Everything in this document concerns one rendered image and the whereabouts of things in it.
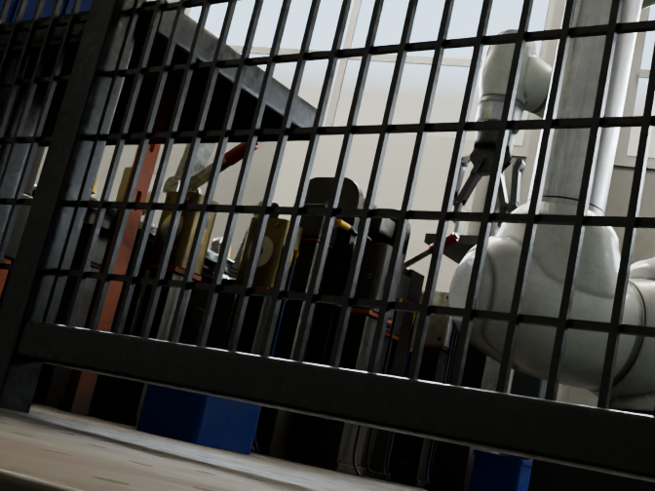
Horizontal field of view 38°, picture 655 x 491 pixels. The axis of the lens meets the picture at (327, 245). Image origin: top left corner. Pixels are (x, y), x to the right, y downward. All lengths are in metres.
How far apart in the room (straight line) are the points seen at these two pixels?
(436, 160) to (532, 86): 2.19
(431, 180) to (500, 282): 2.92
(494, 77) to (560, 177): 0.69
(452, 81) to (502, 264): 3.44
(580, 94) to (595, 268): 0.23
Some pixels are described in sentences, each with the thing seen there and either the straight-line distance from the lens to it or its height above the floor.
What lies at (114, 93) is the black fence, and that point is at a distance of 0.74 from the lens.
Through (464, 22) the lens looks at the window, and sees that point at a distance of 4.71.
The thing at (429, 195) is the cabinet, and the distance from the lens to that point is 4.05.
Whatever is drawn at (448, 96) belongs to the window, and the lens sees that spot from 4.55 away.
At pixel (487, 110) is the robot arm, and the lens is 1.90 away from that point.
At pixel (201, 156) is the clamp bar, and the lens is 1.49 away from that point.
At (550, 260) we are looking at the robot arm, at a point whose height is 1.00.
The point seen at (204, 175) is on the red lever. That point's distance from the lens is 1.46.
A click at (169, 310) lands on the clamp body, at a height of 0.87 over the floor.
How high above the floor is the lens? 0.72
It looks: 12 degrees up
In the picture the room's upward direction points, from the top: 13 degrees clockwise
